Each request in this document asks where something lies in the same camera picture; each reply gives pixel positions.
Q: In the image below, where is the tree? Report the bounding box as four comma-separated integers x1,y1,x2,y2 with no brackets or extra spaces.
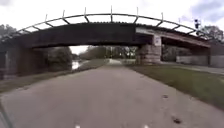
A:
201,25,224,42
0,23,18,38

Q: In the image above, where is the dark overhead bridge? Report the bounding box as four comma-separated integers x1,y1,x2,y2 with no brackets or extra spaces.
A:
0,5,224,80

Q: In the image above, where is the grey wall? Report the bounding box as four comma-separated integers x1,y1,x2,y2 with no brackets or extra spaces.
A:
175,54,224,69

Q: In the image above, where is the row of trees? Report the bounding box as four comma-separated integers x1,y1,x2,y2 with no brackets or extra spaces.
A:
79,45,138,61

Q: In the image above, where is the water channel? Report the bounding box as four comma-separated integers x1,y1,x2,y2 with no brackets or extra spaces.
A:
71,59,88,71

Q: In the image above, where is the grey side road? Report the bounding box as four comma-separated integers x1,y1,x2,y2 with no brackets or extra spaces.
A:
161,61,224,76

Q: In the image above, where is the grass verge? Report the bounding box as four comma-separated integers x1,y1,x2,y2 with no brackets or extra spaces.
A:
125,63,224,111

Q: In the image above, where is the grey paved path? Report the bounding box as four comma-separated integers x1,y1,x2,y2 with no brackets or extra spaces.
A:
0,58,224,128

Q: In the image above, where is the grass strip with bank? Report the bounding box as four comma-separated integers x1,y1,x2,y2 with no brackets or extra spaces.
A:
0,58,110,94

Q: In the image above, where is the signal on pole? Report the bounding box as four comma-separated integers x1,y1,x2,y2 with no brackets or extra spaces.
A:
194,18,201,32

